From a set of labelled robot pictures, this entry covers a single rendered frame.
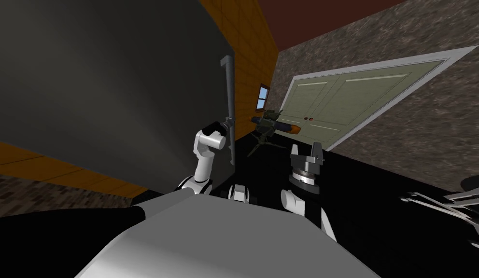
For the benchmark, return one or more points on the small blue window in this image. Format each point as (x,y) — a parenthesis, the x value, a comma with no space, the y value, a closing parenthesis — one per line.
(262,97)

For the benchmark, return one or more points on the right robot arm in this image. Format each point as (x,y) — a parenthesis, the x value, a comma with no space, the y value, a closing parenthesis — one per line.
(312,208)

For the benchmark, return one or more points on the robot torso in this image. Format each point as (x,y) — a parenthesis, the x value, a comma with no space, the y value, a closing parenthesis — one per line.
(224,239)

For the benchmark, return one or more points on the pale green double door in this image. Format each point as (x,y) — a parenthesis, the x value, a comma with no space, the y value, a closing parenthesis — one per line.
(351,96)

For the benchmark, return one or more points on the dark grey appliance door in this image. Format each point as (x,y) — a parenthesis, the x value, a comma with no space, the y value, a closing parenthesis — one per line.
(108,88)

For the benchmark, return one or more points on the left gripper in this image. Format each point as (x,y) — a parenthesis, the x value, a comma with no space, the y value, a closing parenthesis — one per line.
(214,129)

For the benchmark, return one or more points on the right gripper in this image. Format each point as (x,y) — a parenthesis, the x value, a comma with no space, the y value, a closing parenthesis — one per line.
(306,165)

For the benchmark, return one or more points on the dark green plant on stand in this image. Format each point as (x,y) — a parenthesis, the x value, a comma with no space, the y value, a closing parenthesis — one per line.
(268,125)

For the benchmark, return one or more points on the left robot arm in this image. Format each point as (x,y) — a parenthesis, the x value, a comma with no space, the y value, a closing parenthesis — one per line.
(204,166)

